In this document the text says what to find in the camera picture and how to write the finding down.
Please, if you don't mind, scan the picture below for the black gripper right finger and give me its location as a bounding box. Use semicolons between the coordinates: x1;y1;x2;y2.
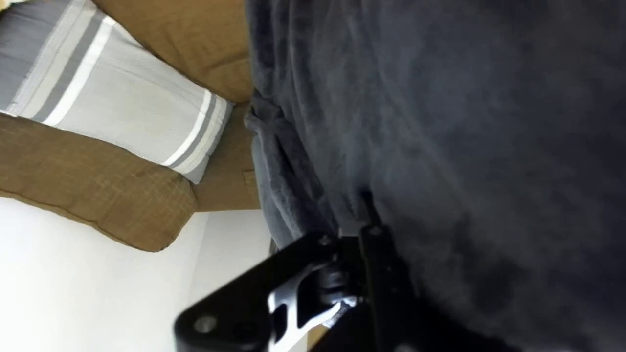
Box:
358;223;432;352

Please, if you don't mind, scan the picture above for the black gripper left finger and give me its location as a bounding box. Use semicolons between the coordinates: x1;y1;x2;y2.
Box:
172;231;362;352

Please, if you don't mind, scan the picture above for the dark robe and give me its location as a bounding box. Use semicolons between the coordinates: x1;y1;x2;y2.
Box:
243;0;626;352

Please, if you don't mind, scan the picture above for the grey white striped cloth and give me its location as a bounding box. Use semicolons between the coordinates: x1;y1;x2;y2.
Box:
0;0;235;186

